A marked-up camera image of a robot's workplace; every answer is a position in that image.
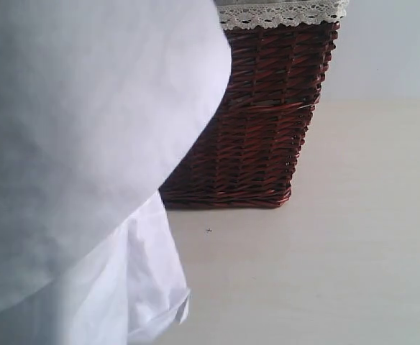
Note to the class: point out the white t-shirt red lettering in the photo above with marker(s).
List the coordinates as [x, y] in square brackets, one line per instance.
[99, 103]

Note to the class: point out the dark red wicker basket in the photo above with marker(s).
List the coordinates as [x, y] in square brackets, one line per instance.
[247, 154]

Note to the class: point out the white lace fabric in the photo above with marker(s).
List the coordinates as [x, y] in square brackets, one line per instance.
[271, 14]

